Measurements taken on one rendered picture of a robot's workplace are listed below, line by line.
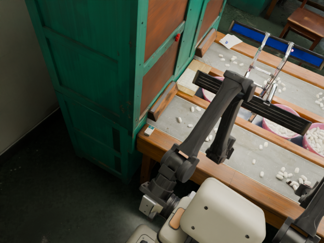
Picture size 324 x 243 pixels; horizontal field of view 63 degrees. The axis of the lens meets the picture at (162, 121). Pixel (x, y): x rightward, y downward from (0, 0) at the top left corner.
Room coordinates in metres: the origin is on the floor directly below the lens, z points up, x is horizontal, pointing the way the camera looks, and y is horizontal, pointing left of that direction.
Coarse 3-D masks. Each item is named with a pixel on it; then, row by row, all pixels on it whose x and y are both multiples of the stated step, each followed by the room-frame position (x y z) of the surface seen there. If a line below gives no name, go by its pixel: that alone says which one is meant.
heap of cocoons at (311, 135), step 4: (312, 128) 1.12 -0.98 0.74; (316, 128) 1.13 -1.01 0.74; (308, 132) 1.08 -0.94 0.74; (312, 132) 1.09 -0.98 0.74; (316, 132) 1.10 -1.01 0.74; (320, 132) 1.10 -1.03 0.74; (308, 136) 1.05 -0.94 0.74; (312, 136) 1.06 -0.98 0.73; (316, 136) 1.06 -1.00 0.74; (320, 136) 1.07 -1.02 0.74; (308, 140) 1.02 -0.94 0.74; (312, 140) 1.03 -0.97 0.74; (316, 140) 1.03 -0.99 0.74; (320, 140) 1.04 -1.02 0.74; (312, 144) 0.99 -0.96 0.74; (316, 144) 1.00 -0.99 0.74; (320, 144) 1.01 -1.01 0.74; (308, 148) 0.96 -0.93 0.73; (316, 148) 0.97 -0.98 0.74; (320, 148) 0.97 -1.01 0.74; (320, 152) 0.95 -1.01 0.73
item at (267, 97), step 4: (248, 72) 1.10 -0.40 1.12; (244, 76) 1.07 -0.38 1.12; (248, 76) 1.08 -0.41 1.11; (272, 84) 1.05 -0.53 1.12; (272, 88) 1.01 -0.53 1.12; (276, 88) 1.03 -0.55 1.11; (268, 92) 1.06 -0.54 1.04; (272, 92) 0.99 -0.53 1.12; (264, 96) 1.07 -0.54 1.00; (268, 96) 0.95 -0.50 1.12; (272, 96) 0.97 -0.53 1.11; (268, 100) 0.92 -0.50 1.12; (264, 104) 0.91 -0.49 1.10; (268, 104) 0.91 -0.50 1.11; (244, 108) 1.09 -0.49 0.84; (252, 112) 1.07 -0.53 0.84; (252, 116) 1.06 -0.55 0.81; (248, 120) 1.07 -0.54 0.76
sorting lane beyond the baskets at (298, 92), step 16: (208, 48) 1.72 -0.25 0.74; (224, 48) 1.76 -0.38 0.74; (208, 64) 1.54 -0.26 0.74; (224, 64) 1.58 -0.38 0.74; (256, 64) 1.65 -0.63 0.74; (256, 80) 1.47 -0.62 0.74; (288, 80) 1.54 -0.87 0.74; (288, 96) 1.37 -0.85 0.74; (304, 96) 1.40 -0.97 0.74; (320, 96) 1.43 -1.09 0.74; (320, 112) 1.28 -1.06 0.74
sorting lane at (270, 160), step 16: (176, 96) 1.16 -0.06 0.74; (176, 112) 1.03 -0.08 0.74; (192, 112) 1.06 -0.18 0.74; (160, 128) 0.89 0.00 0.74; (176, 128) 0.91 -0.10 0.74; (192, 128) 0.94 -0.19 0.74; (240, 128) 1.01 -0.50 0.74; (208, 144) 0.84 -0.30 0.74; (240, 144) 0.89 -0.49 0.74; (256, 144) 0.91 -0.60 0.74; (272, 144) 0.94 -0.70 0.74; (240, 160) 0.78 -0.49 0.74; (256, 160) 0.80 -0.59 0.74; (272, 160) 0.82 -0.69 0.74; (288, 160) 0.84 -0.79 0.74; (304, 160) 0.87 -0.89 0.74; (256, 176) 0.70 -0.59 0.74; (272, 176) 0.72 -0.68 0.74; (320, 176) 0.78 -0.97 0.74; (288, 192) 0.64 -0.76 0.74
